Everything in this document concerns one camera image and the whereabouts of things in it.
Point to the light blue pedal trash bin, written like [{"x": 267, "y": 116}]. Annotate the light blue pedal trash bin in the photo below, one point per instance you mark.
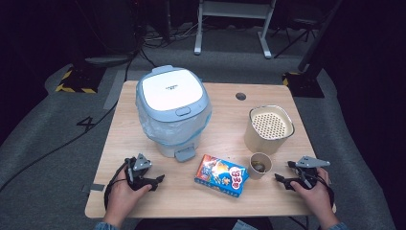
[{"x": 172, "y": 89}]

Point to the beige strainer container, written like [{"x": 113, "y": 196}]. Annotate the beige strainer container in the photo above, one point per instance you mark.
[{"x": 255, "y": 141}]

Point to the black tripod stand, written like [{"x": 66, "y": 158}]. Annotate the black tripod stand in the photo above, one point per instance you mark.
[{"x": 300, "y": 27}]

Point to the black slanted pole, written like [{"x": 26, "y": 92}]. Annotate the black slanted pole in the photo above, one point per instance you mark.
[{"x": 320, "y": 35}]

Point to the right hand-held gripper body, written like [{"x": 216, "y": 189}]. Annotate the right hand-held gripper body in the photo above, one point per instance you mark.
[{"x": 308, "y": 163}]

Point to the translucent plastic bin liner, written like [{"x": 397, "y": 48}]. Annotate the translucent plastic bin liner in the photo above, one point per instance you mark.
[{"x": 166, "y": 131}]

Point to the black base with hazard tape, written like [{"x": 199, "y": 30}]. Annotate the black base with hazard tape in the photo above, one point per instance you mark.
[
  {"x": 304, "y": 86},
  {"x": 81, "y": 81}
]

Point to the dark wet food residue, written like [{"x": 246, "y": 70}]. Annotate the dark wet food residue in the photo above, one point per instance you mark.
[{"x": 259, "y": 166}]

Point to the blue snack box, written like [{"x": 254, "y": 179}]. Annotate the blue snack box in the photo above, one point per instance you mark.
[{"x": 217, "y": 174}]

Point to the brown paper cup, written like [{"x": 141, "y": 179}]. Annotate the brown paper cup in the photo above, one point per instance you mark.
[{"x": 254, "y": 174}]

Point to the grey round stand base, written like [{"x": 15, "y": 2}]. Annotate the grey round stand base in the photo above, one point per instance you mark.
[{"x": 107, "y": 60}]

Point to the white metal table frame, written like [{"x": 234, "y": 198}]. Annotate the white metal table frame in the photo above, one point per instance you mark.
[{"x": 234, "y": 9}]

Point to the person's left hand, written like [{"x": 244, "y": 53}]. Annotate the person's left hand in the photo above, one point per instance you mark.
[{"x": 121, "y": 199}]

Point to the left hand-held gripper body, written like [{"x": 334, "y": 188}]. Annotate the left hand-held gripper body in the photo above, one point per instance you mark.
[{"x": 140, "y": 163}]

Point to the grey floor tape strip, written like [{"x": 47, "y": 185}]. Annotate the grey floor tape strip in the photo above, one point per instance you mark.
[{"x": 114, "y": 91}]

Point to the person's right hand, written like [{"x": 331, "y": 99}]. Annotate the person's right hand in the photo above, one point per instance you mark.
[{"x": 319, "y": 198}]

